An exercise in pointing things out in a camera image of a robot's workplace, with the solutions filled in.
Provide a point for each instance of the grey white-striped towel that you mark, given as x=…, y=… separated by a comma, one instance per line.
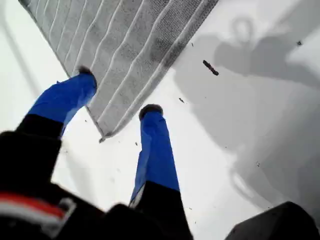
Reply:
x=112, y=62

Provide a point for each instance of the dark debris scrap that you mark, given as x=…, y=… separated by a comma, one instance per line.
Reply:
x=210, y=67

